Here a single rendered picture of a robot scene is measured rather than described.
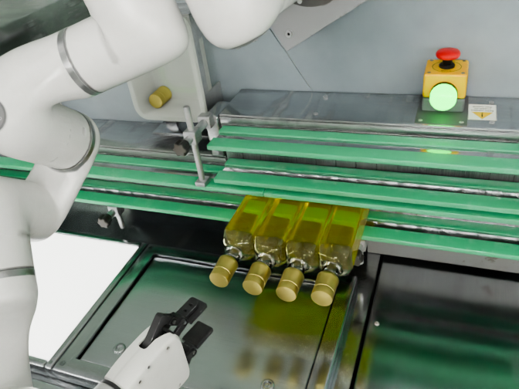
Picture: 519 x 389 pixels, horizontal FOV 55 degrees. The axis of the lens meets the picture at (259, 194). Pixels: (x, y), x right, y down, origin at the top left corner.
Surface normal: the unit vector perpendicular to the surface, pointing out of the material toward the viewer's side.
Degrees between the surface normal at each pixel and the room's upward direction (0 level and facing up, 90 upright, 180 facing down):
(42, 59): 49
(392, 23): 0
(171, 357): 75
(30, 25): 90
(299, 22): 4
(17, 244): 99
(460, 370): 90
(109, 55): 19
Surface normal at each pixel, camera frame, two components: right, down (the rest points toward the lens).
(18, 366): 0.78, -0.17
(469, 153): -0.12, -0.81
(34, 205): 0.93, -0.11
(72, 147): 0.84, 0.44
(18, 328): 0.59, 0.62
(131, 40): -0.09, 0.59
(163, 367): 0.82, 0.25
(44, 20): 0.93, 0.11
